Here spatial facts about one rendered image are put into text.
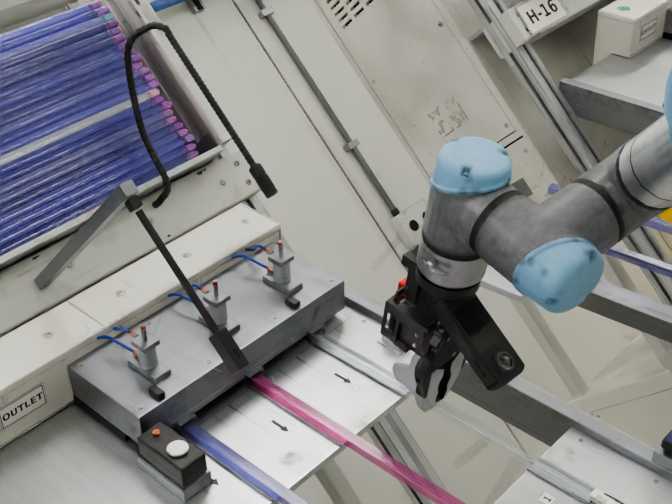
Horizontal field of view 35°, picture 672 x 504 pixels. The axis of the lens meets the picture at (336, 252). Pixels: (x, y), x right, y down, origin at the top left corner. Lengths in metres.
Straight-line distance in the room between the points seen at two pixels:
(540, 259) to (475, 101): 1.22
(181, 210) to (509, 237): 0.60
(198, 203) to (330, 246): 1.94
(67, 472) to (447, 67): 1.27
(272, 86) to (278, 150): 0.23
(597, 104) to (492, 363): 0.96
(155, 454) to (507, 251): 0.45
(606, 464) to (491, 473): 2.31
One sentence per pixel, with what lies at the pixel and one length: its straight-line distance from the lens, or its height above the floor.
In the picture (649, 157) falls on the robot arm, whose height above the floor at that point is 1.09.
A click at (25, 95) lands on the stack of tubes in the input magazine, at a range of 1.43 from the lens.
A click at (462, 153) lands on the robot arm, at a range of 1.05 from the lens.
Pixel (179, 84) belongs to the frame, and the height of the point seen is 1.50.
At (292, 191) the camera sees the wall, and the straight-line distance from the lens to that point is 3.41.
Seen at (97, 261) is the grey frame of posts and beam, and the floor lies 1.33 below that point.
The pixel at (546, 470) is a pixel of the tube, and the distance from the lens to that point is 1.21.
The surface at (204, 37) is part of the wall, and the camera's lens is 3.52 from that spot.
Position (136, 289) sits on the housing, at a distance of 1.36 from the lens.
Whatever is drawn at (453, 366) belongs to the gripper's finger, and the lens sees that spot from 1.24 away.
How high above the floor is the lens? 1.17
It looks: level
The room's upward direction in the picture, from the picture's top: 33 degrees counter-clockwise
